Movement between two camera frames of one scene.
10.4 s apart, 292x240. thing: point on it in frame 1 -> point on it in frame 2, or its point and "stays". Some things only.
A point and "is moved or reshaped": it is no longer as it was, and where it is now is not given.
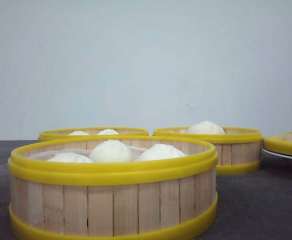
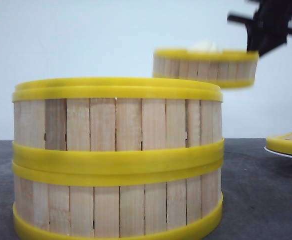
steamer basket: x=93 y=132 is moved or reshaped
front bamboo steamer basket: x=114 y=187 stays
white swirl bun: x=205 y=127 -> x=206 y=46
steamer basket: x=237 y=149 -> x=226 y=68
